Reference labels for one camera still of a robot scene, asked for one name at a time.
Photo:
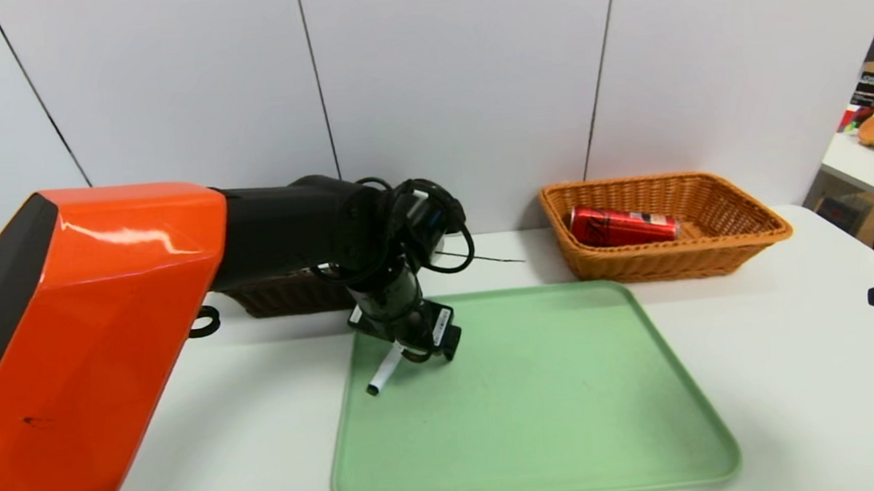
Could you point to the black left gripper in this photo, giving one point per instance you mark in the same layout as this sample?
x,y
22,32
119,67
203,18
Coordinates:
x,y
440,326

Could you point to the white marker pen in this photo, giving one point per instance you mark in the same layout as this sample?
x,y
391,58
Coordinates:
x,y
385,371

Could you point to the red soda can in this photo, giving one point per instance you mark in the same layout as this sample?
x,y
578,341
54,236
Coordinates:
x,y
620,226

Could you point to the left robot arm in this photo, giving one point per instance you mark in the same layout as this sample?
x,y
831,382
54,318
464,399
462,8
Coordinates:
x,y
94,351

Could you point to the dark brown wicker basket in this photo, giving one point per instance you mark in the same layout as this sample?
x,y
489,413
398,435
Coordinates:
x,y
289,292

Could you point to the orange wicker basket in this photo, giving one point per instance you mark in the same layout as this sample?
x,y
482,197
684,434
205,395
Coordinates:
x,y
725,242

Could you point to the light green plastic tray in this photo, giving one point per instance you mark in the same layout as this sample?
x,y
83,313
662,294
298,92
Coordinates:
x,y
535,428

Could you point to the small red box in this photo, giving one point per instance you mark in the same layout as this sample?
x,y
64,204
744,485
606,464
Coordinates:
x,y
848,120

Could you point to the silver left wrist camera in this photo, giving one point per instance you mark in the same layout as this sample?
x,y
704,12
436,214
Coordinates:
x,y
427,213

